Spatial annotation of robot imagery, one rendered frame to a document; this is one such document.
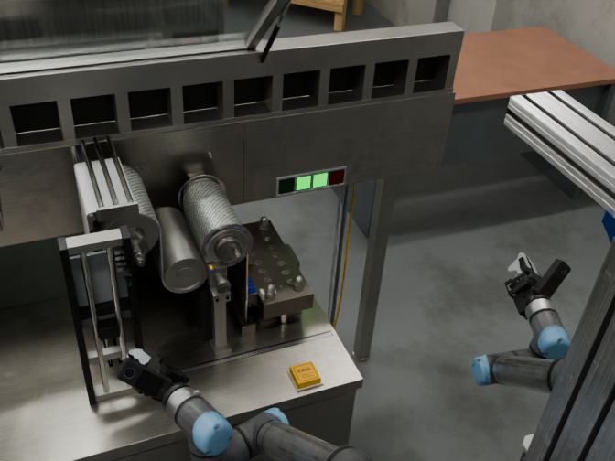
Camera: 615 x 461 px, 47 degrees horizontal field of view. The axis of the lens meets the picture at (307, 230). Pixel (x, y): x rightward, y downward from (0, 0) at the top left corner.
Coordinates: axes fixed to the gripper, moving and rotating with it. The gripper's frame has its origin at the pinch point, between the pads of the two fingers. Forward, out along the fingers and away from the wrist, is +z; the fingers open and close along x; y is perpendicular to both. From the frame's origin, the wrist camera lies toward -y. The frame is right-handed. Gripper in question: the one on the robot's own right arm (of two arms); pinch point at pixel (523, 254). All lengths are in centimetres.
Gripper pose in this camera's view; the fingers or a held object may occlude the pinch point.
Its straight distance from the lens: 209.8
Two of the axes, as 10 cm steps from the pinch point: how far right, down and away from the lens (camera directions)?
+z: -0.3, -6.0, 8.0
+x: 7.3, 5.3, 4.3
